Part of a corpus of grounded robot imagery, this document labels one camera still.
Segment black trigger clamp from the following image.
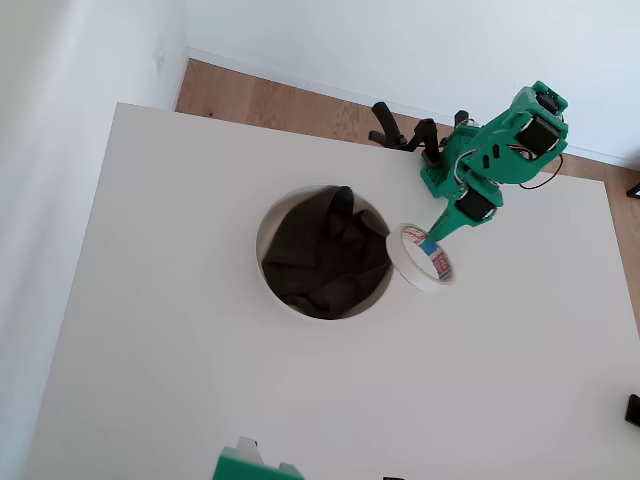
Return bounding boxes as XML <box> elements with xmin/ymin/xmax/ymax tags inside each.
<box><xmin>368</xmin><ymin>101</ymin><xmax>445</xmax><ymax>167</ymax></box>

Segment green printed plastic part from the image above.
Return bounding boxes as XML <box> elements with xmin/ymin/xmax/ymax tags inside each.
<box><xmin>213</xmin><ymin>446</ymin><xmax>306</xmax><ymax>480</ymax></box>

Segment thin black servo cable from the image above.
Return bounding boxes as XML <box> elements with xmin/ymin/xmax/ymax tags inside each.
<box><xmin>518</xmin><ymin>152</ymin><xmax>564</xmax><ymax>191</ymax></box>

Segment black crumpled cloth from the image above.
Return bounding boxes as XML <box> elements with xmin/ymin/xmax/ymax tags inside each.
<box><xmin>261</xmin><ymin>185</ymin><xmax>393</xmax><ymax>320</ymax></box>

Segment black bag in table hole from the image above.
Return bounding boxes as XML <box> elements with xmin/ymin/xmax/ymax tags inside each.
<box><xmin>254</xmin><ymin>183</ymin><xmax>397</xmax><ymax>321</ymax></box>

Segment white masking tape roll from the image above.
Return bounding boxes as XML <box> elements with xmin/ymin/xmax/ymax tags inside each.
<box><xmin>386</xmin><ymin>222</ymin><xmax>459</xmax><ymax>294</ymax></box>

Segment white plastic piece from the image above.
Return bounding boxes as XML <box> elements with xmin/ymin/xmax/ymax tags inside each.
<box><xmin>235</xmin><ymin>436</ymin><xmax>262</xmax><ymax>464</ymax></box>

